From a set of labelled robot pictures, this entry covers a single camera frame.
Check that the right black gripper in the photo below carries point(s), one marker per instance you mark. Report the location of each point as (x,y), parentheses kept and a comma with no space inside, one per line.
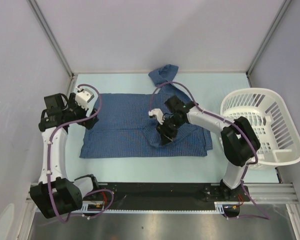
(166,136)

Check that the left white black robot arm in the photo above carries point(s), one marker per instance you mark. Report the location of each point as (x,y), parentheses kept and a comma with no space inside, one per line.
(55,194)

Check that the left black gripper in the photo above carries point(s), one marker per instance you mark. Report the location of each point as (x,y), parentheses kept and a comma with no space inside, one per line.
(89,123)

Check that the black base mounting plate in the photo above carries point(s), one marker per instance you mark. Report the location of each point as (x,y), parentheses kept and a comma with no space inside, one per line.
(135,202)

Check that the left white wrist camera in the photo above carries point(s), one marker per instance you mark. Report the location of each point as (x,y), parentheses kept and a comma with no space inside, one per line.
(83,97)

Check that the white slotted cable duct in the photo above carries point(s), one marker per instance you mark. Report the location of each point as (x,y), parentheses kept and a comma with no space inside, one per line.
(216,209)

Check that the left aluminium frame post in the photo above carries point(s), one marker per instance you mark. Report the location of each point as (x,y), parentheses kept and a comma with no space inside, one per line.
(50,36)

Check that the aluminium front rail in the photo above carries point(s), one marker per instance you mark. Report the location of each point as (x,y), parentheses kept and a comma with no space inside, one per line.
(267,193)

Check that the right aluminium frame post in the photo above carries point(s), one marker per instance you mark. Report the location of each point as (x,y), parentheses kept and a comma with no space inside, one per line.
(268,36)

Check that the white plastic laundry basket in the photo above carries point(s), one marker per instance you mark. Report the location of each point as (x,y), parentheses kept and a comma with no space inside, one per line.
(271,121)

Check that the blue checkered long sleeve shirt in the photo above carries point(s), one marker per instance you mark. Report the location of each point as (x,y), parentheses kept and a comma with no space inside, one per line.
(124,129)

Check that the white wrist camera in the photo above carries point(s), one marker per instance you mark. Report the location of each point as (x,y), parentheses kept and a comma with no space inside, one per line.
(157,114)
(83,97)

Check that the aluminium frame post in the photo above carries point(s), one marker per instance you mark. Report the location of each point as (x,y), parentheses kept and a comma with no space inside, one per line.
(50,36)
(268,36)

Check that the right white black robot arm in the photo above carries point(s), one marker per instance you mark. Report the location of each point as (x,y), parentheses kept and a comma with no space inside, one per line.
(239,141)

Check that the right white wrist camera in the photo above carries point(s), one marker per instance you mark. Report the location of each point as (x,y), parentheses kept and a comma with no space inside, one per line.
(157,114)

